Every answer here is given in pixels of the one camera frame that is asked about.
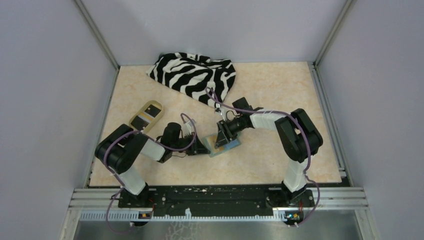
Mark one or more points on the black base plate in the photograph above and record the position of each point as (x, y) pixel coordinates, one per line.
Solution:
(248, 200)

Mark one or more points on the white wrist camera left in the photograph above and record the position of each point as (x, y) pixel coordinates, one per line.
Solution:
(187, 129)

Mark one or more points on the beige oval tray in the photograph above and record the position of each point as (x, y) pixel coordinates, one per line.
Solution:
(154, 120)

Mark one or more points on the dark VIP card upper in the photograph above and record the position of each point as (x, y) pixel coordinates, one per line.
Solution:
(152, 110)

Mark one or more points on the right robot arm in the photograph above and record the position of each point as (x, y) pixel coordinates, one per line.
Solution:
(299, 137)

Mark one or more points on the green card holder wallet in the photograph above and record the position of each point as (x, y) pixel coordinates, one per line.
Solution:
(210, 140)

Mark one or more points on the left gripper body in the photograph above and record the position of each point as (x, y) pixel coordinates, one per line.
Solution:
(183, 142)

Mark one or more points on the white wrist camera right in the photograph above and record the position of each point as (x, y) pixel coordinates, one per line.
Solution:
(221, 111)

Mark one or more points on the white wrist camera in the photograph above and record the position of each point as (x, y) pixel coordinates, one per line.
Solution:
(221, 111)
(187, 129)

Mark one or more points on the zebra striped cloth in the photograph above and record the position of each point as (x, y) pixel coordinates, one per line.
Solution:
(190, 74)

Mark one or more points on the dark VIP card lower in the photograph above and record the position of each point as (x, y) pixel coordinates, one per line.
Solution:
(139, 123)

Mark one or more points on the dark vip card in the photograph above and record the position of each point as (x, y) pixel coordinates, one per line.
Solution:
(139, 123)
(152, 110)

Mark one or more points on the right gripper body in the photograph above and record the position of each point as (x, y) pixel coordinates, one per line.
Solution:
(232, 127)

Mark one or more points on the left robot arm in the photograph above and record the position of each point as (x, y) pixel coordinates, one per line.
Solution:
(120, 149)

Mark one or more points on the aluminium front rail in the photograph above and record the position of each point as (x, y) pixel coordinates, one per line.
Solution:
(101, 204)

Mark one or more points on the yellow card in holder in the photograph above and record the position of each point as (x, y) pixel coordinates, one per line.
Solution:
(217, 151)

